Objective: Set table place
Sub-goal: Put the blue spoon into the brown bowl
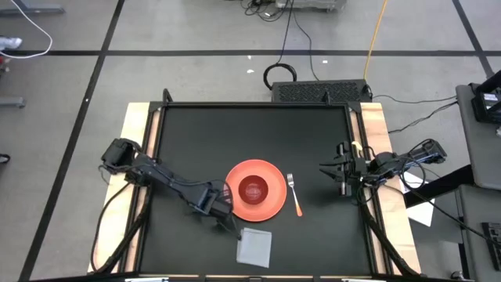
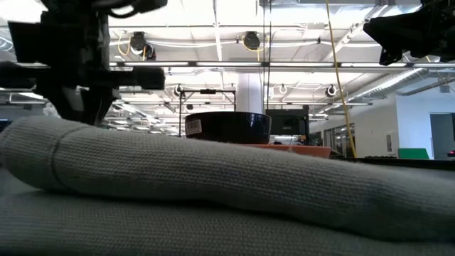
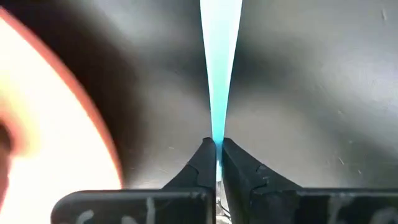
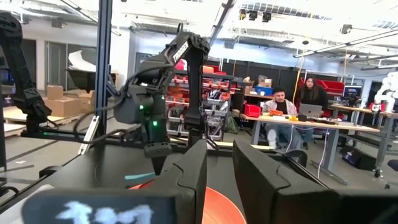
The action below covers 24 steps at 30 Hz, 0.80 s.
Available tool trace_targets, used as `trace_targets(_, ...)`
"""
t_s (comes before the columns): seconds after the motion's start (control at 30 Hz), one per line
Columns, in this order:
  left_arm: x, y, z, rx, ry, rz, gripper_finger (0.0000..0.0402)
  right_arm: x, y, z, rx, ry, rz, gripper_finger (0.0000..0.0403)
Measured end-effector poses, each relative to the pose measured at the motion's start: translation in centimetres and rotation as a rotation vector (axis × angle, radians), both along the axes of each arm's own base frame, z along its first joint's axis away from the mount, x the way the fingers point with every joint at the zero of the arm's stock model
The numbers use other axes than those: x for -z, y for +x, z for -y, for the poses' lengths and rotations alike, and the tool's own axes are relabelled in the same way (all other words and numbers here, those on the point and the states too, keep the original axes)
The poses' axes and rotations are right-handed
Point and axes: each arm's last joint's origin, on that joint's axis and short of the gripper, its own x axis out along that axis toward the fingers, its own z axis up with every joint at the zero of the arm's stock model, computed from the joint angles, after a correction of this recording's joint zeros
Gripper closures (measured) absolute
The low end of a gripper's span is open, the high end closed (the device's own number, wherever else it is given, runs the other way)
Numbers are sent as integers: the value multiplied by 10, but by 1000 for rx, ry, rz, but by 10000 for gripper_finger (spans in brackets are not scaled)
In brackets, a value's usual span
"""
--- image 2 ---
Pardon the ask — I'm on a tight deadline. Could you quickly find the orange round plate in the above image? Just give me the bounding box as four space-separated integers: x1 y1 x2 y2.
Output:
245 143 333 159

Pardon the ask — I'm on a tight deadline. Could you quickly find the yellow cable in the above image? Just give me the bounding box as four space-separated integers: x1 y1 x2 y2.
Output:
325 0 358 159

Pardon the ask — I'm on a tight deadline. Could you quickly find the grey folded cloth napkin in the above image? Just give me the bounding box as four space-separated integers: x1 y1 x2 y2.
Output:
0 115 455 256

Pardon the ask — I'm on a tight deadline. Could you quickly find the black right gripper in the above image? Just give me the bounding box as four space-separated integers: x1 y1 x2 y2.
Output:
363 0 455 67

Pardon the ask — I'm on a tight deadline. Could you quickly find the silver ventilation duct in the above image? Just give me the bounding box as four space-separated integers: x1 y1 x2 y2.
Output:
346 67 429 101

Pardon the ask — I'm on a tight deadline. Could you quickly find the long ceiling light bar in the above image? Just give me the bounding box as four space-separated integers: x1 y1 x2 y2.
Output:
108 61 455 69

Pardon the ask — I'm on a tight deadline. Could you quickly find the black table frame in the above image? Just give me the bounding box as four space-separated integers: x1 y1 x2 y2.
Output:
332 155 455 171

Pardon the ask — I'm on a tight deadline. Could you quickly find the black monitor on stand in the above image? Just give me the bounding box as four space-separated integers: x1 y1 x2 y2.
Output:
265 109 310 145

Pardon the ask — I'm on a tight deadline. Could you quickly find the hanging black cable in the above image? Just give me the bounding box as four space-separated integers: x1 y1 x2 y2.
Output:
265 0 273 110

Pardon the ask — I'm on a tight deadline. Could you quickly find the dark bowl with barcode sticker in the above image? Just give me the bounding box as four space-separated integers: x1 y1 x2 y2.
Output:
184 111 272 145

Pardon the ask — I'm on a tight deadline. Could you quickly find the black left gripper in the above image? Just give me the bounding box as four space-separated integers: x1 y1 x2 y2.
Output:
0 10 166 126

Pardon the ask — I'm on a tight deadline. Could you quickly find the grey door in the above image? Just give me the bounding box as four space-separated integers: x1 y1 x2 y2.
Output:
429 112 455 161

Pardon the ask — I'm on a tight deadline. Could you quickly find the black metal frame stand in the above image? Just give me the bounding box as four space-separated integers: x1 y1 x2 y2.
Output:
178 89 237 136

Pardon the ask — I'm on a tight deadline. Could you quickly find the green panel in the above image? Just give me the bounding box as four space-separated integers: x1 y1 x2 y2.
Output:
397 147 430 160

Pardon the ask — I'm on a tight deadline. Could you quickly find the black ceiling cord reel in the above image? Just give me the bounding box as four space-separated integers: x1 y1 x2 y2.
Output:
242 31 262 51
129 31 157 61

